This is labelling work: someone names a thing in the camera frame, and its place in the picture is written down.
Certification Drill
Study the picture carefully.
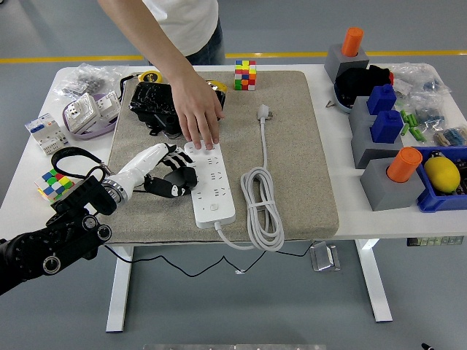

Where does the person's right hand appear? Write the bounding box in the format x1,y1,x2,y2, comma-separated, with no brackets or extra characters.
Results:
171,74,226,151

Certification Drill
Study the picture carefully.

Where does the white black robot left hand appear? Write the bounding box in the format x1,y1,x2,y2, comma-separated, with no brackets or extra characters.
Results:
115,142,194,200

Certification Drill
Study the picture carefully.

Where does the black power adapter plug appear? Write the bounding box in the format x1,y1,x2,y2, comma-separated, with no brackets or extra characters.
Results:
162,166,199,194

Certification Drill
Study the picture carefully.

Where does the white power strip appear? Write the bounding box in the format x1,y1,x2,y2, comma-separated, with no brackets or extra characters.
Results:
184,141,236,229

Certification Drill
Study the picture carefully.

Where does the thin black adapter cord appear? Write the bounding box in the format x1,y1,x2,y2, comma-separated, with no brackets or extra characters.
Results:
104,242,315,277

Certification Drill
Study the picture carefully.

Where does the black plastic-wrapped case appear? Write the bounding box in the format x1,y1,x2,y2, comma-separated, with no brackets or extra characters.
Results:
129,80,227,140

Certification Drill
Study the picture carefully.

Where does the colourful puzzle cube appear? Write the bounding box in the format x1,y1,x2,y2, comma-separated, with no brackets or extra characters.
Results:
234,60,258,91
34,168,77,203

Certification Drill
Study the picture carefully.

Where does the purple tray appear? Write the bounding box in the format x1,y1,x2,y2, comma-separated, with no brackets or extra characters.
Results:
62,93,121,141

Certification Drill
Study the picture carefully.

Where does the white table leg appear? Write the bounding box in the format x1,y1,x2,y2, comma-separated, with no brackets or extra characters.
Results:
355,238,394,324
105,246,134,333

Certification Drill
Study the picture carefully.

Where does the clear bag of metal parts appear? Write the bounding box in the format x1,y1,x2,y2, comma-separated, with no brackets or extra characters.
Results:
53,62,128,98

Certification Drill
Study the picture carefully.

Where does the white circuit breaker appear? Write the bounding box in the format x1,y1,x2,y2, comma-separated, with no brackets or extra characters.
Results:
24,112,72,156

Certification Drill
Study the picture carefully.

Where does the table height control panel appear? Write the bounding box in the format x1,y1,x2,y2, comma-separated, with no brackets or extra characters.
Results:
406,236,464,248

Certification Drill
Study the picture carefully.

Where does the grey-brown mat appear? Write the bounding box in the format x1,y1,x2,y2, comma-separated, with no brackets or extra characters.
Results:
95,70,340,244

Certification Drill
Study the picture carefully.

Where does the silver metal floor box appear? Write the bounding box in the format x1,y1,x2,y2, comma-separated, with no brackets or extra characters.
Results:
309,243,342,273

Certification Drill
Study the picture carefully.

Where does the blue plastic bin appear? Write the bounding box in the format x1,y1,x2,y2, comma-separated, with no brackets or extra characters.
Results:
410,145,467,214

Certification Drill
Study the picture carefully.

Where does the grey block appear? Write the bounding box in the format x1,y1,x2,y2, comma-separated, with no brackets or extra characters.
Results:
350,120,415,169
349,96,377,127
323,44,371,83
360,160,426,211

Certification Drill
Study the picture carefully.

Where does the black cloth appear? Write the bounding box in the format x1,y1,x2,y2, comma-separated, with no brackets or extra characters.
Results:
334,64,393,106

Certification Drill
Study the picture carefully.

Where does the orange cylinder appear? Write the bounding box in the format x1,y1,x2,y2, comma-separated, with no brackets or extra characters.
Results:
341,27,365,58
386,147,423,183

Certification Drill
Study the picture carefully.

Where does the yellow lemon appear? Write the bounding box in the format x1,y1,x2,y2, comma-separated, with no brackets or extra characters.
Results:
423,155,461,193

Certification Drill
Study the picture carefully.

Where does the blue block with knob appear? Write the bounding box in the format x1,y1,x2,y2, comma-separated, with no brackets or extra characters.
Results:
370,110,405,144
366,84,398,114

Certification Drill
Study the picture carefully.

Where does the clear bag of resistors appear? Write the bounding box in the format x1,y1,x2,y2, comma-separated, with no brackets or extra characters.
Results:
432,125,467,149

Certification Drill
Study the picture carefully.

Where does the clear bag of blue parts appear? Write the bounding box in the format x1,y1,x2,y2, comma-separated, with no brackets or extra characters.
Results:
392,62,453,106

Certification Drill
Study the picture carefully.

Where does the clear bag of blue terminals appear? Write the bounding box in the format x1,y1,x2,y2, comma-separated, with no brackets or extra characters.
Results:
414,105,448,131

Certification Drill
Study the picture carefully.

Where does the yellow tape measure with strap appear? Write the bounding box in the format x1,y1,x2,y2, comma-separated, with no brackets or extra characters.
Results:
118,70,162,96

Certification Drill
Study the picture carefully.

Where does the white power cord with plug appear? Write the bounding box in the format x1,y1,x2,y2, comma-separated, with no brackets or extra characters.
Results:
213,104,286,252

